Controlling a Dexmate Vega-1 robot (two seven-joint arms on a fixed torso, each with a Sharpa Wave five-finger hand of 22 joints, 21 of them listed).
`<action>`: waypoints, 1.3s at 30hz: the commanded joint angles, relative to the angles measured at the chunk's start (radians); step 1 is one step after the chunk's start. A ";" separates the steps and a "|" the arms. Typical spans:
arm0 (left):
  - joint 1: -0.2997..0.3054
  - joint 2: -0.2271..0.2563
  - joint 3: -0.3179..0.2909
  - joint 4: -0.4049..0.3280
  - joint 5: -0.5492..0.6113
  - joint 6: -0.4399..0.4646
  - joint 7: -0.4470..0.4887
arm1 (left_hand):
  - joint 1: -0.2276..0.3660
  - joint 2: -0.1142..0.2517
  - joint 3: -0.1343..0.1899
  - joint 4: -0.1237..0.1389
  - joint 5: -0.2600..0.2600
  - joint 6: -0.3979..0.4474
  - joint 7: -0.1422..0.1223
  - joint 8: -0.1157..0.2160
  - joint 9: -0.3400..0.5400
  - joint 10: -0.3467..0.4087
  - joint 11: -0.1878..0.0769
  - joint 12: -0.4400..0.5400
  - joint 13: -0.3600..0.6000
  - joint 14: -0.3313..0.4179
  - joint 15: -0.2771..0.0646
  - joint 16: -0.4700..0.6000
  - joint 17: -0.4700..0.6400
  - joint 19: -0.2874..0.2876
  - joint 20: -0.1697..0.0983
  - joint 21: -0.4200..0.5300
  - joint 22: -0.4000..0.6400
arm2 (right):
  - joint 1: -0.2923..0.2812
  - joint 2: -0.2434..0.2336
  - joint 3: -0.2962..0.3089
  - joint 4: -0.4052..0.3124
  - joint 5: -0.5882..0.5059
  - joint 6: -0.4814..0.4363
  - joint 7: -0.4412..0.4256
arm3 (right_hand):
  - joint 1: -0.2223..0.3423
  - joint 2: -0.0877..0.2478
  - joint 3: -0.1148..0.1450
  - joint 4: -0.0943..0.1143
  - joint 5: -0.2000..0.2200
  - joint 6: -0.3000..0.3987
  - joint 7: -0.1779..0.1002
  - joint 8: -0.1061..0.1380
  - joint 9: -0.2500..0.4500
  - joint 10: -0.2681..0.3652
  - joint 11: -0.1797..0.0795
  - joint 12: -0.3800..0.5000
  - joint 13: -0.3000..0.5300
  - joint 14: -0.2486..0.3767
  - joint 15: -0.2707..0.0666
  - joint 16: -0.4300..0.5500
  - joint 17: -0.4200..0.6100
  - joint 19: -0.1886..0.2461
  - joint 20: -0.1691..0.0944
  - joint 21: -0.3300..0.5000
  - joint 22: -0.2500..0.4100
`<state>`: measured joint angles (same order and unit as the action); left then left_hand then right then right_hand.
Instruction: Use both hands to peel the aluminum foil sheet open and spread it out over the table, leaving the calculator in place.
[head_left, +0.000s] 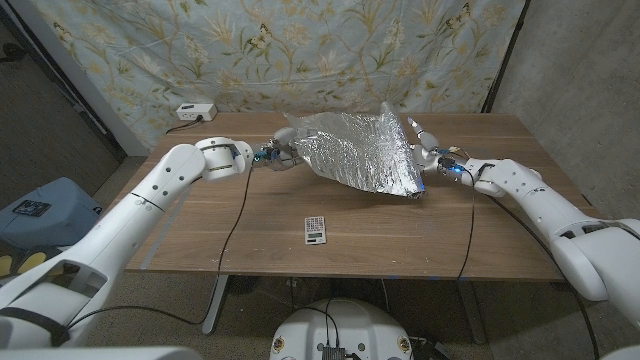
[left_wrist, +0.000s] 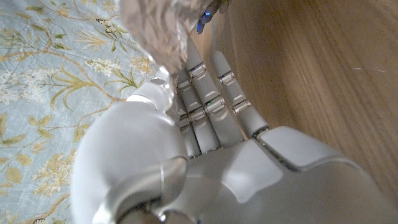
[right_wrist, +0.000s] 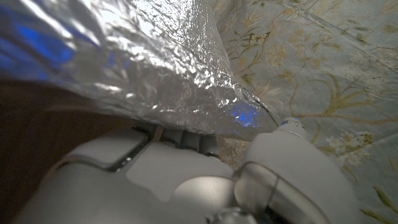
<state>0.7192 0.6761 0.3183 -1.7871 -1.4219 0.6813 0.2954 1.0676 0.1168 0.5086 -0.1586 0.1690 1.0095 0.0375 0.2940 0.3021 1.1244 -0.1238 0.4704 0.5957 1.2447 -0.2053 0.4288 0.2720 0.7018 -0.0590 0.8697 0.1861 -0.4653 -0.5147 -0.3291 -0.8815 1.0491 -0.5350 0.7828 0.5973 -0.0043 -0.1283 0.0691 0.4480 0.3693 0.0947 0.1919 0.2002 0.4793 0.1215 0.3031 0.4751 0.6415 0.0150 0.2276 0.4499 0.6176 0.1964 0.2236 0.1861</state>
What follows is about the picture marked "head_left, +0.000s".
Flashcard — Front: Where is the floral printed backdrop cloth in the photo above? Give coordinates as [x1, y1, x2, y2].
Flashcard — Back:
[29, 0, 526, 151]

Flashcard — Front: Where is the white power outlet box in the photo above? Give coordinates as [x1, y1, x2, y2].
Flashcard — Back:
[175, 103, 218, 122]

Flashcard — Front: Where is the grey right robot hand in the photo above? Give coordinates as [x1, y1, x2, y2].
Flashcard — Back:
[407, 116, 464, 176]

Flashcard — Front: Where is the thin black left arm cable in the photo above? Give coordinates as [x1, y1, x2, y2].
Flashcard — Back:
[67, 167, 255, 331]

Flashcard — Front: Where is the small white calculator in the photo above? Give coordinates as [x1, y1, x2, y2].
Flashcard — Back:
[304, 215, 327, 246]

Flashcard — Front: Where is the grey-white slanted frame post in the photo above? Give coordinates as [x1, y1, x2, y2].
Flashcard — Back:
[7, 0, 151, 157]

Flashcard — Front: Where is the black torso cable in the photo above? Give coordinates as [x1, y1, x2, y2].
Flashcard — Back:
[294, 298, 341, 349]

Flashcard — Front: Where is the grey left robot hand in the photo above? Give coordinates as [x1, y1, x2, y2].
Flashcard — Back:
[252, 126, 306, 172]

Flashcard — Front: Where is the black card with print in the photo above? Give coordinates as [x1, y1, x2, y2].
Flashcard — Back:
[12, 199, 52, 218]

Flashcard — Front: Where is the aluminum foil sheet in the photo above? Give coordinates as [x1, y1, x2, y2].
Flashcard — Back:
[283, 101, 427, 200]

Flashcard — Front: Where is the grey table leg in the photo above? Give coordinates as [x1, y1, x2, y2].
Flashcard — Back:
[454, 279, 489, 345]

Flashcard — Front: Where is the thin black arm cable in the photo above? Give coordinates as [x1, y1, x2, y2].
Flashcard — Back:
[457, 167, 476, 281]
[67, 167, 255, 331]

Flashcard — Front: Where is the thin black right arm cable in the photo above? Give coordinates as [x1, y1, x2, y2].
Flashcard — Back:
[457, 167, 476, 281]

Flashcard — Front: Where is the black outlet power cord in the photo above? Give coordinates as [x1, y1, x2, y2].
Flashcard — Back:
[165, 115, 204, 135]

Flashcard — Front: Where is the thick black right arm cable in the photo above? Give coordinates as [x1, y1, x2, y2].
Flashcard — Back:
[487, 194, 601, 360]

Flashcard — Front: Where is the white table leg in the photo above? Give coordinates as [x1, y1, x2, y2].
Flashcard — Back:
[201, 274, 229, 335]

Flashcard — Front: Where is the black backdrop stand pole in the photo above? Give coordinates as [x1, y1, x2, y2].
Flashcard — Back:
[482, 0, 531, 114]

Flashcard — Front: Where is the white robot torso base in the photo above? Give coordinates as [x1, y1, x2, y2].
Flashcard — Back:
[269, 298, 415, 360]

